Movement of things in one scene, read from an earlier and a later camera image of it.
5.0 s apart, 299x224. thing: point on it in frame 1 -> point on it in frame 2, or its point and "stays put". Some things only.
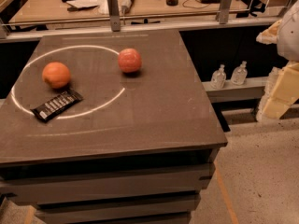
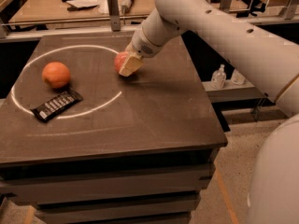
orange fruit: (56, 75) stays put
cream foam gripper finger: (281, 91) -> (141, 47)
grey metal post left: (114, 10) stays put
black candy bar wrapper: (56, 105) stays put
